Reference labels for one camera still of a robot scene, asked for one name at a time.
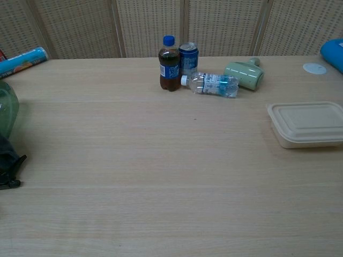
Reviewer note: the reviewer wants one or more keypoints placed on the blue chips tube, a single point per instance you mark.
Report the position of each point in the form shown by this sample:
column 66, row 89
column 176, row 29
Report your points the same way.
column 22, row 62

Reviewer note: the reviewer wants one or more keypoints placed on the pale green handheld device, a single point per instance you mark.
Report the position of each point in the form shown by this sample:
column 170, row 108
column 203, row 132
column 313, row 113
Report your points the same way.
column 245, row 75

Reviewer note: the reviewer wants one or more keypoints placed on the beige lidded food container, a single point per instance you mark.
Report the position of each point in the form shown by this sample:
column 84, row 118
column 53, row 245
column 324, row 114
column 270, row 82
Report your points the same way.
column 308, row 123

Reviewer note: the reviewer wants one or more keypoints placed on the clear plastic water bottle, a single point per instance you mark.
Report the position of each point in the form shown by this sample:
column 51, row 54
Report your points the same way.
column 213, row 84

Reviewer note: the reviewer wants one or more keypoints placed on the black clip object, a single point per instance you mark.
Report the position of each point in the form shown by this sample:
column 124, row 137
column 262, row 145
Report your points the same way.
column 8, row 166

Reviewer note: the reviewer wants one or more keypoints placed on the blue drink can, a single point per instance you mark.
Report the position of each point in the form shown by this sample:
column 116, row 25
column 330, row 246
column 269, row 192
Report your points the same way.
column 188, row 60

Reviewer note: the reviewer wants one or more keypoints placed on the bright blue plastic object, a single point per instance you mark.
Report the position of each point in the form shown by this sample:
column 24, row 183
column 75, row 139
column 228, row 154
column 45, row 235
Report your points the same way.
column 332, row 53

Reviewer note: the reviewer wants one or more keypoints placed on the woven rattan folding screen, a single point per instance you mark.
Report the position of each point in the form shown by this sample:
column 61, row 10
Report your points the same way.
column 171, row 26

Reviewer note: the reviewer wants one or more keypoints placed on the green translucent container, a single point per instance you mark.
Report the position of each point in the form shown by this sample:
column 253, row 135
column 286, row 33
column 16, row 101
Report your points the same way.
column 6, row 109

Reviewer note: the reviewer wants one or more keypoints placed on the cola bottle with blue cap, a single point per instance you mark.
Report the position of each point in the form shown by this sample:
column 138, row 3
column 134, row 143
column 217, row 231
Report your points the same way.
column 169, row 71

